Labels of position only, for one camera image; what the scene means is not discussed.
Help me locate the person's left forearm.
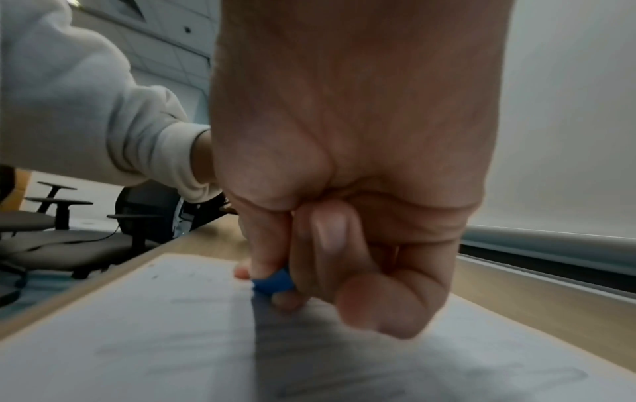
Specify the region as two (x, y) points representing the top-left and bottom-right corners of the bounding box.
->
(191, 129), (218, 185)

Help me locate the blue eraser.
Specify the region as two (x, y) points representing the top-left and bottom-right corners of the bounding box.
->
(251, 266), (295, 296)

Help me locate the person's right hand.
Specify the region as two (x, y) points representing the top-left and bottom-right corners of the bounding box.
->
(211, 0), (518, 341)

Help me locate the wide white roller blind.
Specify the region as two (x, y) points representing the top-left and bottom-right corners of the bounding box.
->
(466, 0), (636, 273)

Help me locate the black mesh office chair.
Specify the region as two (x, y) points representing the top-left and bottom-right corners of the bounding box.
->
(106, 182), (233, 250)

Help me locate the wooden desk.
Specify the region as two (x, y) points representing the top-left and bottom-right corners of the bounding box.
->
(0, 213), (636, 402)

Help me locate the grey office chair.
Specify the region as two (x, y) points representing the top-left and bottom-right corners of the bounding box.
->
(0, 181), (165, 280)

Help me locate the white paper sheet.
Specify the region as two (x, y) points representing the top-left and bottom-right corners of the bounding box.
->
(0, 252), (636, 402)

